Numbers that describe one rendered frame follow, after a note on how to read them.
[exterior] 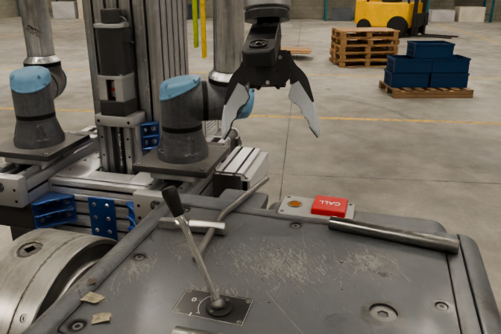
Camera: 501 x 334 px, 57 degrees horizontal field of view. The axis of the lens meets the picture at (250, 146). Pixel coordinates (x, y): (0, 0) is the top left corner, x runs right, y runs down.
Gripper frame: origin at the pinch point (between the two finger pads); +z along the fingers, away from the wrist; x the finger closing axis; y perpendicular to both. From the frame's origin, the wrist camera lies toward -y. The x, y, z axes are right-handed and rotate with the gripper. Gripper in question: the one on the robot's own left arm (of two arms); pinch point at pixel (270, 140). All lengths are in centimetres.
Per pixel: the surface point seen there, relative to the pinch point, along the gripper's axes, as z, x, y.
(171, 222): 13.2, 16.8, 0.4
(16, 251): 16.6, 41.3, -4.6
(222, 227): 13.8, 8.1, -0.4
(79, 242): 16.3, 32.4, -0.9
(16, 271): 18.6, 39.1, -8.1
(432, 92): -3, -195, 658
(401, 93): -4, -149, 651
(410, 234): 15.3, -21.4, 0.4
